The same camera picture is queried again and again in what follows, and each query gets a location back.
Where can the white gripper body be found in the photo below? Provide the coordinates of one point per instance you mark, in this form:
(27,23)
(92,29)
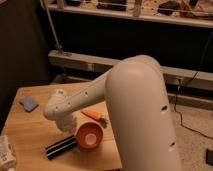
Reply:
(67,123)

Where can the black white striped eraser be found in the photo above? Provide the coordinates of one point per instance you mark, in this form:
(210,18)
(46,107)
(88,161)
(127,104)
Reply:
(60,147)

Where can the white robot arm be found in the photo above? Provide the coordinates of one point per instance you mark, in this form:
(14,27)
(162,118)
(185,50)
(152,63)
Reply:
(136,98)

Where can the orange bowl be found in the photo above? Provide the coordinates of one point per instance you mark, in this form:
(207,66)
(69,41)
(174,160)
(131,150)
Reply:
(89,135)

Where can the orange toy carrot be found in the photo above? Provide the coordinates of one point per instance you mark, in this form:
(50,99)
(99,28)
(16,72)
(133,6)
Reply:
(96,116)

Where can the white crumpled bag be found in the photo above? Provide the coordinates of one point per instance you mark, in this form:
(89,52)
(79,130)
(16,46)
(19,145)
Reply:
(7,156)

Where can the metal lamp pole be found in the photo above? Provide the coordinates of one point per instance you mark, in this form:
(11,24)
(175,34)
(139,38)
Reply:
(58,46)

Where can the black box on floor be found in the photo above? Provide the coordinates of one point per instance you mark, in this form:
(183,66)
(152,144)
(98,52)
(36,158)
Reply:
(209,157)

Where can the white wall shelf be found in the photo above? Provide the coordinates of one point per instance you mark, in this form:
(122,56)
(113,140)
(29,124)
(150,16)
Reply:
(178,12)

